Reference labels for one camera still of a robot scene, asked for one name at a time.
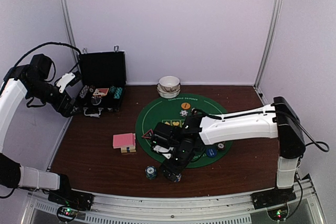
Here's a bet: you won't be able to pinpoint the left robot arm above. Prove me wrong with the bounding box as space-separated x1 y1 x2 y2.
1 41 81 205

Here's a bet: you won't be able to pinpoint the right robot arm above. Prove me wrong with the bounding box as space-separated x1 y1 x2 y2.
152 97 330 204

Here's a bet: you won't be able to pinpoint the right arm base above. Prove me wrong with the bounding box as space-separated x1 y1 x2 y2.
251 188 297 222

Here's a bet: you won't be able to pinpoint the orange round button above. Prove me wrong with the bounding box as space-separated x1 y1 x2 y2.
181 102 191 110

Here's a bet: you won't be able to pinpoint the teal chip stack in case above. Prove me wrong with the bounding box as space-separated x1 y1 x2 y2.
113 87 123 100

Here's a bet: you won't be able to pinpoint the aluminium front rail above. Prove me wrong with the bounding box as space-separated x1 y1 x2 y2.
20 174 328 224

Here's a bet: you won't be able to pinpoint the pink playing card deck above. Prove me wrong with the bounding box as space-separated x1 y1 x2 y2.
112 133 135 149

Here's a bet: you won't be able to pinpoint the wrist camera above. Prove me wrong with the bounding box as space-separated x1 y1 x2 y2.
55 71 81 93
150 122 183 154

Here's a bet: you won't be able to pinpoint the blue round dealer button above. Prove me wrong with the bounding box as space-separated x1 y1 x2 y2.
206 148 217 158

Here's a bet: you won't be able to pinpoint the black poker chip case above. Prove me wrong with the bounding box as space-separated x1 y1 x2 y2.
77 46 127 118

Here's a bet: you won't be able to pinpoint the light blue chip stack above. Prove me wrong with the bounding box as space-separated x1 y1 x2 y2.
175 174 182 183

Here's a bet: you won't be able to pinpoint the lower white ceramic bowl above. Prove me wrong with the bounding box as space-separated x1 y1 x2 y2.
156 84 181 99

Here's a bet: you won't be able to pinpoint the left aluminium post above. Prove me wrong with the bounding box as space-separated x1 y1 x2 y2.
55 0 77 72

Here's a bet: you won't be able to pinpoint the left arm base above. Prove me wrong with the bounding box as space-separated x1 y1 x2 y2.
46 191 94 223

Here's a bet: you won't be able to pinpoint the upper white ceramic bowl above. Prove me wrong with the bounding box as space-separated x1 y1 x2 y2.
159 76 180 91

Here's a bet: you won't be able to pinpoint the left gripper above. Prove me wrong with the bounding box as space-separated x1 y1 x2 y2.
27 78 83 117

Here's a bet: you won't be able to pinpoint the dark blue chip stack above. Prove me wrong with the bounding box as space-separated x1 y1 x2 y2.
145 166 157 179

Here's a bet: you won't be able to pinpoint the round green poker mat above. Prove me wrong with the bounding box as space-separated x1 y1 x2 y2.
135 93 233 168

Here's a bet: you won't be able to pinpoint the aluminium post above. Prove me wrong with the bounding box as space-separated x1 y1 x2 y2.
55 0 77 72
254 0 283 90

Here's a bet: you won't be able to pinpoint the white ceramic bowl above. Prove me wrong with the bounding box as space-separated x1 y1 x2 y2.
156 84 181 99
159 76 180 91

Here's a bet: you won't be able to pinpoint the clear dealer puck in case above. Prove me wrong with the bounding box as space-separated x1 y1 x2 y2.
91 96 101 106

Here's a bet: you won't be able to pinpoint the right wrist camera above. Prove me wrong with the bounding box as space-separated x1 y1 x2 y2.
150 122 183 154

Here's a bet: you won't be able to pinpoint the black red triangle all-in marker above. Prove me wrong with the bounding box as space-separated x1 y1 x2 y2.
141 129 153 140

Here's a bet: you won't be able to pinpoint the right aluminium post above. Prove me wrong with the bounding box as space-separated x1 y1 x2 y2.
254 0 283 90

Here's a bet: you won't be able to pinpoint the cards in case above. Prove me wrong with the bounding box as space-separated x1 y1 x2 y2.
92 88 109 97

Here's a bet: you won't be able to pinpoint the gold blue card box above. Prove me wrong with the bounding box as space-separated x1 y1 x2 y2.
120 133 136 154

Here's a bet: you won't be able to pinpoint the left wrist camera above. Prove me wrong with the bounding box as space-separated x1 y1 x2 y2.
55 71 81 93

